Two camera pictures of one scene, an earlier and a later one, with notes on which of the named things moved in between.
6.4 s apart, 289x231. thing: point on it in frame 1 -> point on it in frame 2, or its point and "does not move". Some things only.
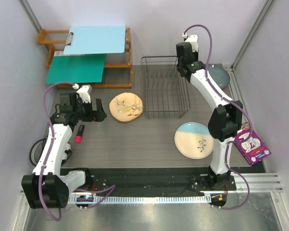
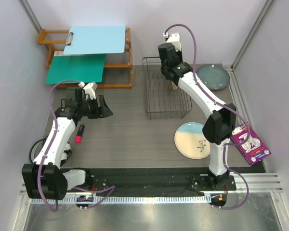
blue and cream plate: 193,140 does not move
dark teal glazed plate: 220,74 does not move
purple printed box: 254,149 does not move
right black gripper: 195,54 -> 179,55
